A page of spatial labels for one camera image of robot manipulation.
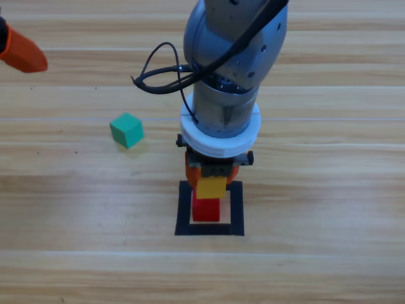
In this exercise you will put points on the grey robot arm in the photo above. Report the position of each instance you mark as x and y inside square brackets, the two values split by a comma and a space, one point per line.
[221, 107]

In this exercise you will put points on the yellow wooden cube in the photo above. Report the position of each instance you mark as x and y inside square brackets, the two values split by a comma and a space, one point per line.
[210, 188]

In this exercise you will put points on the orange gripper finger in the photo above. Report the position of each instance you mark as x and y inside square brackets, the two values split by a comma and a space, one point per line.
[25, 54]

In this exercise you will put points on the green wooden cube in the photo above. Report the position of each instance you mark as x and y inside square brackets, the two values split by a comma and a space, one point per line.
[126, 130]

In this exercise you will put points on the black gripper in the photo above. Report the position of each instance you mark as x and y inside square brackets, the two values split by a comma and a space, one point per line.
[216, 168]

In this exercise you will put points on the red wooden cube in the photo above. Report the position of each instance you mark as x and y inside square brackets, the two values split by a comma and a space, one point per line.
[205, 210]

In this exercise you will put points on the black tape rectangle outline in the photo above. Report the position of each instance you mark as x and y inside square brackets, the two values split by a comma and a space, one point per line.
[237, 209]

